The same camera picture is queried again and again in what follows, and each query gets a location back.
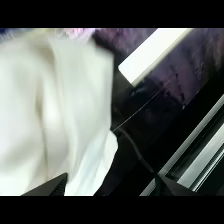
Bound black cable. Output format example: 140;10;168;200
113;127;159;177

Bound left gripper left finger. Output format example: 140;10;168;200
21;172;70;197

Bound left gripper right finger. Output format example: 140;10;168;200
153;173;202;197

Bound white T-shirt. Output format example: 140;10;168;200
0;28;120;197

